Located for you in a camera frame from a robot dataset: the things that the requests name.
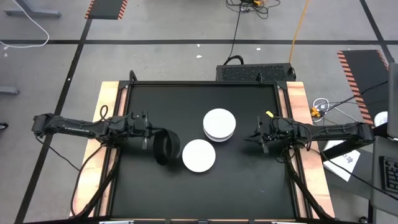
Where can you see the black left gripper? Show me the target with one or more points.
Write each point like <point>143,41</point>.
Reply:
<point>138,127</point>

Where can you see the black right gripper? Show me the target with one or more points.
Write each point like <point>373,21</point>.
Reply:
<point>272,130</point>

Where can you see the black bowl with white inside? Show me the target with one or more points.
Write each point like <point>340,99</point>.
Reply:
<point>174,146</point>

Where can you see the single white plate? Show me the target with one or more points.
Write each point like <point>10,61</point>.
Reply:
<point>199,155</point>

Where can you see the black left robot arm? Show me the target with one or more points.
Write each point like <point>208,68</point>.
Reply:
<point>74,127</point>

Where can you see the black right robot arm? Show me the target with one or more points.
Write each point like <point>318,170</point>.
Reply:
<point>335,129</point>

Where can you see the yellow tape tag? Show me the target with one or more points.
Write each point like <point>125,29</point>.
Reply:
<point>269,114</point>

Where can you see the black perforated computer tower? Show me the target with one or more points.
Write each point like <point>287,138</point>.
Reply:
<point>255,73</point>

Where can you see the yellow plug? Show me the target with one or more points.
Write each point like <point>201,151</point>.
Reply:
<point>315,112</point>

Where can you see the white paper sheet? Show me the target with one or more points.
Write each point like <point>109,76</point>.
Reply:
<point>345,165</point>

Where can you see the large hazard-striped black mat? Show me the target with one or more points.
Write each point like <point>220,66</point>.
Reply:
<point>367,81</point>

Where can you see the white cup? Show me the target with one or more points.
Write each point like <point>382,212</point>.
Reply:
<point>382,119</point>

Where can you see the small hazard-striped black mat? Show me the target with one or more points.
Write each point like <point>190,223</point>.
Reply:
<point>107,8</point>

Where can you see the black keyboard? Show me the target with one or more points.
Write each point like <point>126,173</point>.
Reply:
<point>390,174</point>

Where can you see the large computer monitor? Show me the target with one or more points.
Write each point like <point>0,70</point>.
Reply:
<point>393,99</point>

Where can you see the grey desk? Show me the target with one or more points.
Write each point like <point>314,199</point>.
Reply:
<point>385,205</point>

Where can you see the short grey desk foot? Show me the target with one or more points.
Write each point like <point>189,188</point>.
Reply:
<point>9,90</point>

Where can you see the black caster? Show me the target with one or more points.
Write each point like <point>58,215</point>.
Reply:
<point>3,126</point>

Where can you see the long grey desk foot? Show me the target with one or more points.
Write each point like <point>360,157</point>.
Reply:
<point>34,13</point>

